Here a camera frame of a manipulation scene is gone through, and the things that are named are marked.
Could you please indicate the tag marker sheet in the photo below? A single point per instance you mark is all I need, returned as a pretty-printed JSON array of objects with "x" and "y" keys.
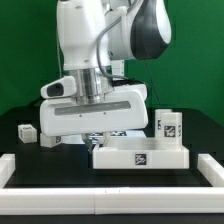
[{"x": 76, "y": 139}]

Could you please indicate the white square table top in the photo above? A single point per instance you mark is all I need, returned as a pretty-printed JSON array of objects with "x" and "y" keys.
[{"x": 140, "y": 153}]

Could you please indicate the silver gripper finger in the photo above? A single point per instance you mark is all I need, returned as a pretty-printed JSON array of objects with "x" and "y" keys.
[{"x": 90, "y": 140}]

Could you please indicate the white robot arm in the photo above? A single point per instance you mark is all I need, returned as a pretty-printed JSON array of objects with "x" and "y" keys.
[{"x": 93, "y": 33}]

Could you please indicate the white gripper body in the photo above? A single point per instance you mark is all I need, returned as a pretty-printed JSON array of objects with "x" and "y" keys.
[{"x": 60, "y": 114}]

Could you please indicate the white U-shaped fence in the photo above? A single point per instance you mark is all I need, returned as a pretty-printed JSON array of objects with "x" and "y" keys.
[{"x": 121, "y": 200}]

